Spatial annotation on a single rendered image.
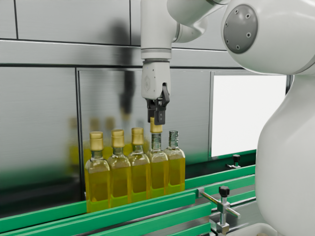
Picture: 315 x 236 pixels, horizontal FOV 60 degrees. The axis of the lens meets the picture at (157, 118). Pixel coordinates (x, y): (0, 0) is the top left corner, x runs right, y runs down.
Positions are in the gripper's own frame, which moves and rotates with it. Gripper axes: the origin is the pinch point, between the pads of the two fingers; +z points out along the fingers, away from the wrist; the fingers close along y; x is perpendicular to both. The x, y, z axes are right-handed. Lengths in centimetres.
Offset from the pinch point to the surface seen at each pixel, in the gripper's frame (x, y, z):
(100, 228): -18.7, 6.4, 25.9
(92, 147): -18.7, 1.5, 6.4
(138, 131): -6.1, 1.7, 3.3
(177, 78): 14.3, -12.2, -10.3
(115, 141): -12.6, 1.3, 5.6
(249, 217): 32.8, 5.4, 36.5
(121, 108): -6.3, -11.8, -1.3
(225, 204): 12.5, 16.1, 22.3
